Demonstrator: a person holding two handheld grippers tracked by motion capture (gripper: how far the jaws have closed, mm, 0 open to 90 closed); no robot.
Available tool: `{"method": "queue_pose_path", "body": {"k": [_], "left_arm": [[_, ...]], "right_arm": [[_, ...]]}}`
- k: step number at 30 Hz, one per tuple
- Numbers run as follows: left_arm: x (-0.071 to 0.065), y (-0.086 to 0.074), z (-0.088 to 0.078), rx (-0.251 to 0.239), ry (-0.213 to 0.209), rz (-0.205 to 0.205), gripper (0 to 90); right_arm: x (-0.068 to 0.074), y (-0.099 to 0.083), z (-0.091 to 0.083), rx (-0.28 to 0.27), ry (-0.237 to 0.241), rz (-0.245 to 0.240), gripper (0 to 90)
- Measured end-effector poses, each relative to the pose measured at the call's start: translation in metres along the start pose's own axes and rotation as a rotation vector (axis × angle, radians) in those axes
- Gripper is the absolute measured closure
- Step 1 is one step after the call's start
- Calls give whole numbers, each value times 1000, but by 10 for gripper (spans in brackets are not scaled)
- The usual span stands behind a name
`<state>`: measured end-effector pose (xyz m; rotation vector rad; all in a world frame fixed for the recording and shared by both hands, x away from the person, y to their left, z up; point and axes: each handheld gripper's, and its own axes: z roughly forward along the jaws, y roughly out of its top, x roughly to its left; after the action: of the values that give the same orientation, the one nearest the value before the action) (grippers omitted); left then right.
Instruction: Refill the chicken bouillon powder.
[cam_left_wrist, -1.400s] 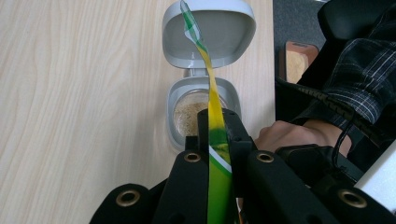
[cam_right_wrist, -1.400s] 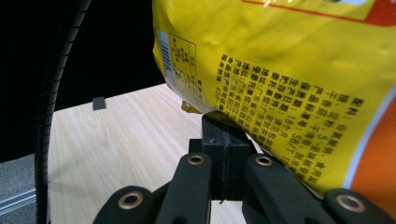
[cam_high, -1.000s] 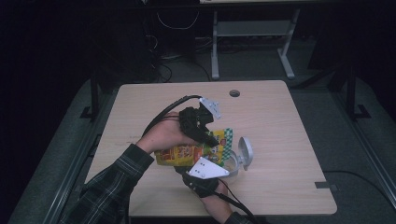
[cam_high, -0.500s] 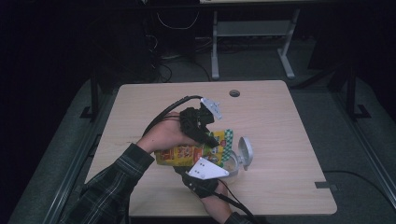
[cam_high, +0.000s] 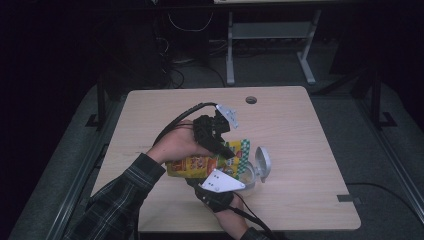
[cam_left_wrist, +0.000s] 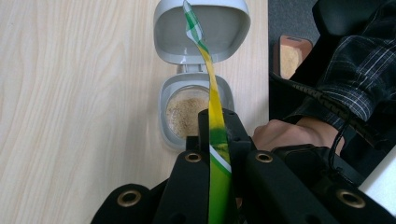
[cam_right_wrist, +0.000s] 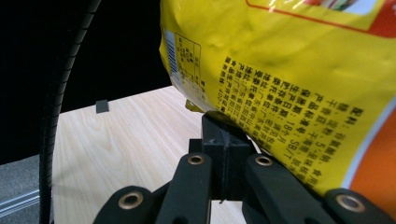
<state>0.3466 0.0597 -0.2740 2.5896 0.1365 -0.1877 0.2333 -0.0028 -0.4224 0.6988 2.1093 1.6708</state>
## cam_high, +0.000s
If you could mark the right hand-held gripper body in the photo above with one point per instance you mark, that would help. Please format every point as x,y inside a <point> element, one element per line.
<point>216,200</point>

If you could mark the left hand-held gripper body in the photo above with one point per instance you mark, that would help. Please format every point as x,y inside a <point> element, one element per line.
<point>206,130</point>

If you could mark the yellow snack pouch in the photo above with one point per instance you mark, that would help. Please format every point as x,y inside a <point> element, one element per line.
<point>193,166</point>

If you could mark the white lidded container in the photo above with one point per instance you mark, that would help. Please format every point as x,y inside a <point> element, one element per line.
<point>263,163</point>

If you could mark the person's right hand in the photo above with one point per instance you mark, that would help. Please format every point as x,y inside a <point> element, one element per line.
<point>233,218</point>

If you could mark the person's left hand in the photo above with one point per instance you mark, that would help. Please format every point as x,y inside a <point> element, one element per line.
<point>176,143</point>

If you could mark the black metal stand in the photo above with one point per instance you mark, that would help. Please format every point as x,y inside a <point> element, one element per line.
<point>100,103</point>
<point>376,100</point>

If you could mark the grey metal floor rail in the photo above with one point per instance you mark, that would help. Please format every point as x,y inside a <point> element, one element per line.
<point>398,166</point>
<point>79,181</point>

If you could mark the white metal desk frame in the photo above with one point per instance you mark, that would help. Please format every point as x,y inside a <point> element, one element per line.
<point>266,30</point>

